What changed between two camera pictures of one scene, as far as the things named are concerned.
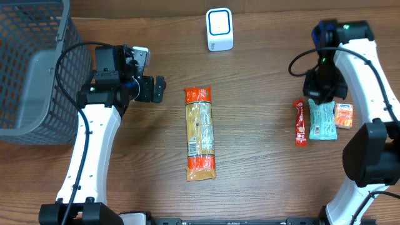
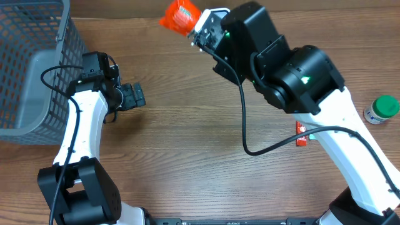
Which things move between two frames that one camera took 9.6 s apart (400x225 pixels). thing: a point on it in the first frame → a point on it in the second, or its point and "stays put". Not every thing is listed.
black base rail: x=290 y=221 stays put
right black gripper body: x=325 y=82 → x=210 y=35
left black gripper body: x=147 y=89 → x=132 y=97
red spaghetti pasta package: x=200 y=163 → x=182 y=17
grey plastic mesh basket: x=34 y=110 stays put
